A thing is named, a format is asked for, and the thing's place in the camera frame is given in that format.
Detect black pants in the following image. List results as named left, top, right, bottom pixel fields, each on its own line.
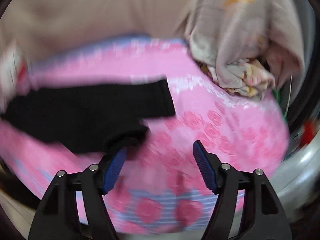
left=1, top=79, right=175, bottom=155

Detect grey floral blanket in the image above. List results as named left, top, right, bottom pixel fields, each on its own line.
left=185, top=0, right=305, bottom=100

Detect pink rose bed sheet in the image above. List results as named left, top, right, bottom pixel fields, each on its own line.
left=0, top=33, right=291, bottom=235

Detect beige padded headboard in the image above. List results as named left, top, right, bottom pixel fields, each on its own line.
left=1, top=0, right=192, bottom=61

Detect bunny face pillow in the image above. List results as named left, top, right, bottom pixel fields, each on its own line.
left=1, top=42, right=28, bottom=113

